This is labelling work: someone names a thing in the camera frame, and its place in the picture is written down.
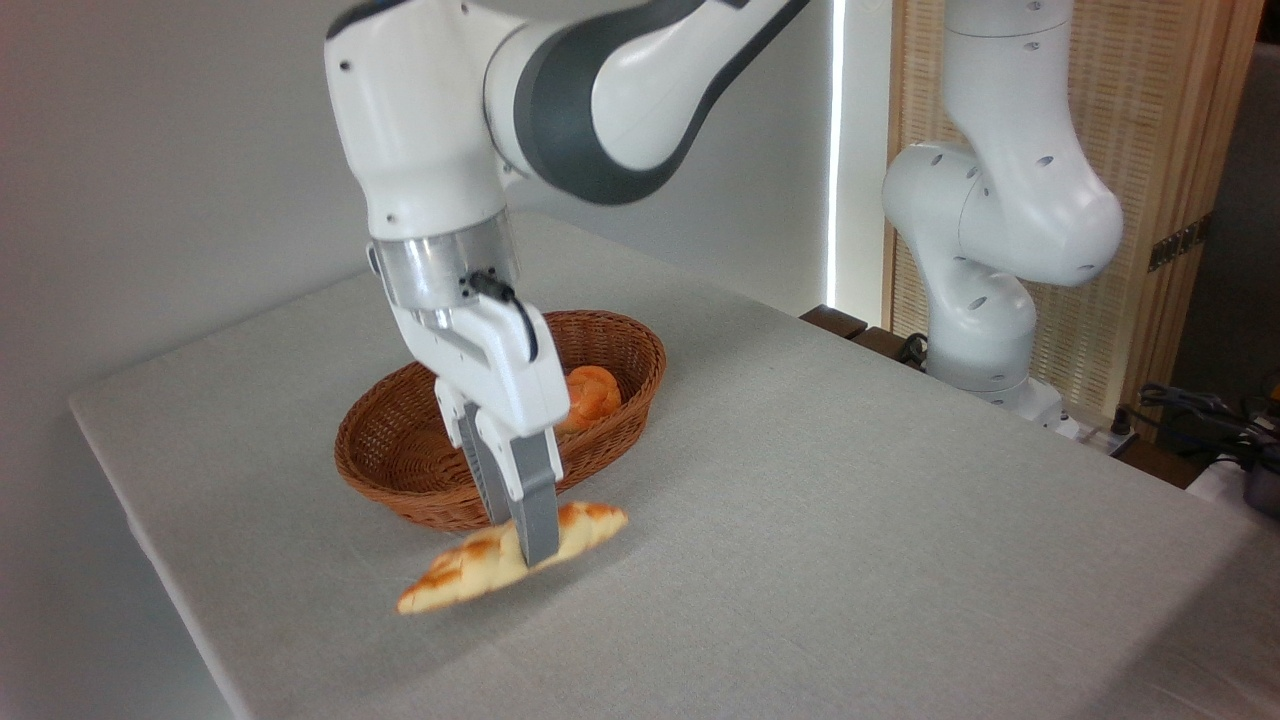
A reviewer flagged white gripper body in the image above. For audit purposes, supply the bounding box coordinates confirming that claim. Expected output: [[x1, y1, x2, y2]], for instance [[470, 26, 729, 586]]
[[386, 294, 572, 442]]

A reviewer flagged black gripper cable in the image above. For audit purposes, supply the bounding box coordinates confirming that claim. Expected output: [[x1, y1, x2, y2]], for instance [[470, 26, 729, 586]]
[[468, 270, 541, 363]]

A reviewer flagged black cable bundle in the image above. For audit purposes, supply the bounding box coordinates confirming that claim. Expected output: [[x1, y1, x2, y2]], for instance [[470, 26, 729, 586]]
[[1138, 382, 1280, 473]]

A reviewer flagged long braided bread loaf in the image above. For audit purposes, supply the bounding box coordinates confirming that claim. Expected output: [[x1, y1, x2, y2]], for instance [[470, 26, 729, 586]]
[[396, 501, 630, 615]]

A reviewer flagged brown woven wicker basket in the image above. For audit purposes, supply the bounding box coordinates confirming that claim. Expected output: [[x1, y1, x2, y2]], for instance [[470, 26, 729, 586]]
[[334, 309, 668, 533]]

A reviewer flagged black screen hinge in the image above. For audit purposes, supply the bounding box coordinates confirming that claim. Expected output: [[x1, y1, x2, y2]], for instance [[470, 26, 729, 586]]
[[1148, 214, 1214, 273]]

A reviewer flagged round orange bread bun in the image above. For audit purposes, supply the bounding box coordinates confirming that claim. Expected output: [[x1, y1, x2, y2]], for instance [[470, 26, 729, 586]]
[[556, 366, 622, 434]]

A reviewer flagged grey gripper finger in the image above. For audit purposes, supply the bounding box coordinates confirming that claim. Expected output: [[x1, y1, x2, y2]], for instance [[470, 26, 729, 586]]
[[474, 404, 564, 569], [436, 378, 514, 527]]

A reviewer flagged grey tablecloth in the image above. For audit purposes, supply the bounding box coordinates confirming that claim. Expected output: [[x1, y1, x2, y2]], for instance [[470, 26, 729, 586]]
[[68, 212, 1280, 720]]

